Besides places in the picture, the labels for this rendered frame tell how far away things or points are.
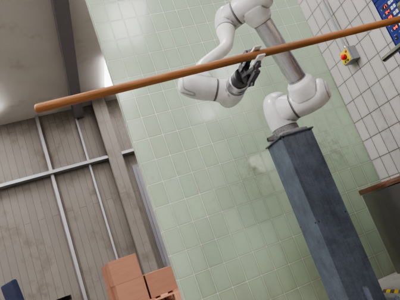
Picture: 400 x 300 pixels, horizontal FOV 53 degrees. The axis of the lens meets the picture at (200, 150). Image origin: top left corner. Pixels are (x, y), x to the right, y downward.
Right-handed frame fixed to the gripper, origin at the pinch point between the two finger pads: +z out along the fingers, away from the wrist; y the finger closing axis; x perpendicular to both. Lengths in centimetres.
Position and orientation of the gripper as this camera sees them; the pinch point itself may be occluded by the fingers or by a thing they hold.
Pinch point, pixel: (256, 55)
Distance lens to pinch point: 156.6
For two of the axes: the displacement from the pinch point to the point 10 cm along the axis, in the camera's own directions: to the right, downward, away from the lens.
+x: -9.2, 2.6, -3.0
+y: 3.3, 9.2, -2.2
